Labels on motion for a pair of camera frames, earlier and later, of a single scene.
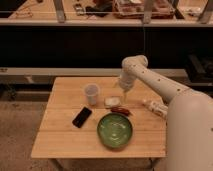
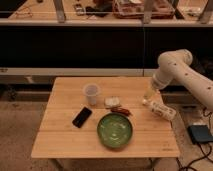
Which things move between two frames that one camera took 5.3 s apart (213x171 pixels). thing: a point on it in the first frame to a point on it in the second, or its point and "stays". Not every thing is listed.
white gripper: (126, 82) to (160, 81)
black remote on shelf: (79, 9) stays
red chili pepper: (119, 110) stays
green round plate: (115, 131) stays
